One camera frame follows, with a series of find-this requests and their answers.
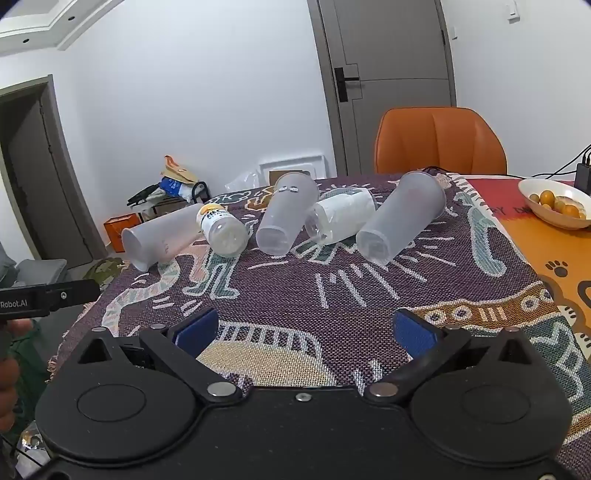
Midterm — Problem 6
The blue bag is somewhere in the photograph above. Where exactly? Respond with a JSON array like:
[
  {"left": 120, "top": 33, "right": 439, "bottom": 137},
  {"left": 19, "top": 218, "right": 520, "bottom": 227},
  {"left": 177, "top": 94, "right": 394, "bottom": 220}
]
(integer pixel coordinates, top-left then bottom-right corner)
[{"left": 159, "top": 177, "right": 195, "bottom": 200}]

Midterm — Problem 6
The frosted plastic cup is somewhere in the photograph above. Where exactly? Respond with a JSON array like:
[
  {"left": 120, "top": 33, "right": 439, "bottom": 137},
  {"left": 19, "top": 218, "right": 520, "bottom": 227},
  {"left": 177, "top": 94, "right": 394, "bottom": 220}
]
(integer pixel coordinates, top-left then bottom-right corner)
[
  {"left": 256, "top": 172, "right": 321, "bottom": 257},
  {"left": 121, "top": 203, "right": 205, "bottom": 272},
  {"left": 355, "top": 170, "right": 448, "bottom": 267}
]

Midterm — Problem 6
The black door handle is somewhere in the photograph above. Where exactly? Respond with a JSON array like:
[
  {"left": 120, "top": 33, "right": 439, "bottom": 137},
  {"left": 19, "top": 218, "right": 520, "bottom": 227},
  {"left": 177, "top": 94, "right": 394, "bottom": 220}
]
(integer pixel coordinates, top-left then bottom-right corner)
[{"left": 333, "top": 66, "right": 361, "bottom": 103}]

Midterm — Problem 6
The black cable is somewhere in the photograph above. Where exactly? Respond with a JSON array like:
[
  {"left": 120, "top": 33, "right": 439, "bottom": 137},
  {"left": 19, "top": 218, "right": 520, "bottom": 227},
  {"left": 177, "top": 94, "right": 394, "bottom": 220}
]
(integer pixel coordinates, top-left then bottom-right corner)
[{"left": 530, "top": 148, "right": 591, "bottom": 181}]

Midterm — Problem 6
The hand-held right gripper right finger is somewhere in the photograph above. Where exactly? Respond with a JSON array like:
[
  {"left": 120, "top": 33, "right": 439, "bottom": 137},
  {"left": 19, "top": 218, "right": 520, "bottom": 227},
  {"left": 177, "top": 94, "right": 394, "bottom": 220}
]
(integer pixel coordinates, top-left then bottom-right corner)
[{"left": 364, "top": 308, "right": 539, "bottom": 407}]

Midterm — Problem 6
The green cloth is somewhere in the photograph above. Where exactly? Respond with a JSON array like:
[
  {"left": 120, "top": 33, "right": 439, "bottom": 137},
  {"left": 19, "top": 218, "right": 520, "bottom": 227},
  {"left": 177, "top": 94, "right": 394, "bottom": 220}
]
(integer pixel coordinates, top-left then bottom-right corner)
[{"left": 8, "top": 318, "right": 62, "bottom": 418}]

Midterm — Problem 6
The dark brown door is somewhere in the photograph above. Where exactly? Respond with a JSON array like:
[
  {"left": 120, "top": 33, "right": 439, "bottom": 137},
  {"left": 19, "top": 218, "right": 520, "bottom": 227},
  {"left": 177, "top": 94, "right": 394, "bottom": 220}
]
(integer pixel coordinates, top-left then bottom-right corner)
[{"left": 0, "top": 76, "right": 110, "bottom": 274}]

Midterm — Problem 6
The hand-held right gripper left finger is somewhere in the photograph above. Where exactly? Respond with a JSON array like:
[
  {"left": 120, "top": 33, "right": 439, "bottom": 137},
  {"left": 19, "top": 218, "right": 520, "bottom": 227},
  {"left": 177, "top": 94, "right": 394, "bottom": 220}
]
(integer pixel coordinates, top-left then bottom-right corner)
[{"left": 76, "top": 308, "right": 243, "bottom": 406}]

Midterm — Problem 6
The white flat frame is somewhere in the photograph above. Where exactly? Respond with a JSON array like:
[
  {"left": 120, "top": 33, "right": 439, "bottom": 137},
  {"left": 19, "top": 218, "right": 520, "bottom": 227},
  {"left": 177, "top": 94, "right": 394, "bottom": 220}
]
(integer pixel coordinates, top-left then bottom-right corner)
[{"left": 257, "top": 152, "right": 330, "bottom": 186}]

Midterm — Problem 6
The pile of yellow fruits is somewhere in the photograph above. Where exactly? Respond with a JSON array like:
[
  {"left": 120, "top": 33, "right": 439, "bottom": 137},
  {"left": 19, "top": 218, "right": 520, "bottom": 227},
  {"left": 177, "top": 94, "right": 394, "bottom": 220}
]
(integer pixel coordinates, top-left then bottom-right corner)
[{"left": 529, "top": 189, "right": 587, "bottom": 220}]

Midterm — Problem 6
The grey door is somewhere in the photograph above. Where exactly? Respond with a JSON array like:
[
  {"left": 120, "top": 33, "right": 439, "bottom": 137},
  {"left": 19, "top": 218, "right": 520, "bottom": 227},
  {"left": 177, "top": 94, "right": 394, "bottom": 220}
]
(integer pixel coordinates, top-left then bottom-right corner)
[{"left": 308, "top": 0, "right": 458, "bottom": 176}]

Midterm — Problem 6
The black charger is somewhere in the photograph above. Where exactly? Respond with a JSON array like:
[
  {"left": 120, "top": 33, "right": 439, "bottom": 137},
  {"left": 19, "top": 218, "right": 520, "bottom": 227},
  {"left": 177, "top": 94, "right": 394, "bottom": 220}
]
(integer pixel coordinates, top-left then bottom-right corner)
[{"left": 574, "top": 145, "right": 591, "bottom": 193}]

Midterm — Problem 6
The person's left hand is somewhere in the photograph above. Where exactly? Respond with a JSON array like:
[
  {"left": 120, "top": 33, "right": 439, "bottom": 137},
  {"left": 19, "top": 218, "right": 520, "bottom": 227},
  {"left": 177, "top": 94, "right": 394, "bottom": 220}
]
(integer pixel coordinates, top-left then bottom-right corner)
[{"left": 0, "top": 318, "right": 34, "bottom": 416}]

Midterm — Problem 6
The orange chair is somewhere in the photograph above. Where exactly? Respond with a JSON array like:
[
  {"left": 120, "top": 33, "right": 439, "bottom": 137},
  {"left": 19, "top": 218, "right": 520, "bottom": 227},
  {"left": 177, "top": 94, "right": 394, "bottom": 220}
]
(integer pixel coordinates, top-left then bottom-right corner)
[{"left": 373, "top": 106, "right": 508, "bottom": 175}]

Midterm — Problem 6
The camouflage cloth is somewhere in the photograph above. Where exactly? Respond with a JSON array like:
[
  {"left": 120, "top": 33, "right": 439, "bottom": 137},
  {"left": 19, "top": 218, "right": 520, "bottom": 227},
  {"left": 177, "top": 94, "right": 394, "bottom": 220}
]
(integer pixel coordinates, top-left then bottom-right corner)
[{"left": 83, "top": 257, "right": 126, "bottom": 291}]

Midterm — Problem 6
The orange box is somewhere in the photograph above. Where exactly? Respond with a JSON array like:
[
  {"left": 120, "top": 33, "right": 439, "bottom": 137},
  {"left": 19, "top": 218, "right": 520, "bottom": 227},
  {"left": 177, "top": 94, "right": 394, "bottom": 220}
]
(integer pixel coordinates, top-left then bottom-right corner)
[{"left": 103, "top": 214, "right": 140, "bottom": 253}]

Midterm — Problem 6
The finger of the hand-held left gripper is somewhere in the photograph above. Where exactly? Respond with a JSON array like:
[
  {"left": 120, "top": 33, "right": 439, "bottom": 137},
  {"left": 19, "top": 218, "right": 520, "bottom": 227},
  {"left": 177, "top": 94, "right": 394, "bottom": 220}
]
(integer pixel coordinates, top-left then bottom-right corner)
[{"left": 44, "top": 279, "right": 102, "bottom": 313}]

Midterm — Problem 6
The orange paw print mat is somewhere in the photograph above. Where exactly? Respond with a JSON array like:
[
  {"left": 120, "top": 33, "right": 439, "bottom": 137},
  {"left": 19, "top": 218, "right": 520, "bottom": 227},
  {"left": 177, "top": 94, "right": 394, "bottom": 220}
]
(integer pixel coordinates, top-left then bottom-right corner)
[{"left": 462, "top": 174, "right": 591, "bottom": 326}]

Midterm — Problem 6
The white label plastic cup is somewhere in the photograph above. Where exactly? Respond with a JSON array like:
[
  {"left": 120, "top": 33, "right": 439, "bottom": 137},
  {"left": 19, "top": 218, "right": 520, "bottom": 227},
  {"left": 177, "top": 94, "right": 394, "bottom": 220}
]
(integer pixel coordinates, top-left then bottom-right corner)
[{"left": 304, "top": 187, "right": 378, "bottom": 246}]

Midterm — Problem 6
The clear plastic bag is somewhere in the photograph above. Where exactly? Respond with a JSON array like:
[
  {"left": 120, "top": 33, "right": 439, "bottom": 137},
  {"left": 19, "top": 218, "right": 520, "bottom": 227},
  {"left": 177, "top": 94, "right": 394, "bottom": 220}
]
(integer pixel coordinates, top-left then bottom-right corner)
[{"left": 225, "top": 170, "right": 262, "bottom": 193}]

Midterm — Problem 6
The white bowl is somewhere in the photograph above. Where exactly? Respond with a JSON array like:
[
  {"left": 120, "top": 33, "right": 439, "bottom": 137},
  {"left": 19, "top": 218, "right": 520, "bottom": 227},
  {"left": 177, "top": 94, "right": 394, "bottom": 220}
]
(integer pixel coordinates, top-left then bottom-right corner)
[{"left": 517, "top": 178, "right": 591, "bottom": 230}]

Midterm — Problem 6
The tan paper bag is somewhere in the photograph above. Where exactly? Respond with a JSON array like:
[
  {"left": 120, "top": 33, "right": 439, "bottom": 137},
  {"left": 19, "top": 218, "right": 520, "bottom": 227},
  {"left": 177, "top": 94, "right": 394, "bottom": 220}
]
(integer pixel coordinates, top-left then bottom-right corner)
[{"left": 161, "top": 155, "right": 201, "bottom": 186}]

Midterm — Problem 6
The small bottle yellow cap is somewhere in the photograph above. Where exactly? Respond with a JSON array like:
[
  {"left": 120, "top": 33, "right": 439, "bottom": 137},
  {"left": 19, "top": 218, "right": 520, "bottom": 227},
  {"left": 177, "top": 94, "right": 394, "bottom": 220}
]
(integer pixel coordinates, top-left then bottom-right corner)
[{"left": 196, "top": 203, "right": 250, "bottom": 258}]

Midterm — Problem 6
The black tool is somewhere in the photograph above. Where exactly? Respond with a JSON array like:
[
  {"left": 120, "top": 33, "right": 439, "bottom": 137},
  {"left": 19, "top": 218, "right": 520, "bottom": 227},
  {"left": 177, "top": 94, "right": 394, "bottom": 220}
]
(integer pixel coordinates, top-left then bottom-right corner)
[{"left": 126, "top": 183, "right": 163, "bottom": 208}]

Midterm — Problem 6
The cardboard box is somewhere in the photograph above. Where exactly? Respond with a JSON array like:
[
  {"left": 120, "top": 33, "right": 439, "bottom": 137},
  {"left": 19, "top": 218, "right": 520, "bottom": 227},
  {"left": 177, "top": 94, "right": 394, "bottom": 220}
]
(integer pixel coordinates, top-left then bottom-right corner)
[{"left": 137, "top": 198, "right": 186, "bottom": 220}]

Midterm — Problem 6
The printed purple woven blanket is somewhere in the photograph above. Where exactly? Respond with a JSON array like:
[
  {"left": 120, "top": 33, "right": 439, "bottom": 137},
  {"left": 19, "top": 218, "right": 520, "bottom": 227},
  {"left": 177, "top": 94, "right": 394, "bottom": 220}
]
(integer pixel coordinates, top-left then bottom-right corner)
[{"left": 46, "top": 172, "right": 591, "bottom": 480}]

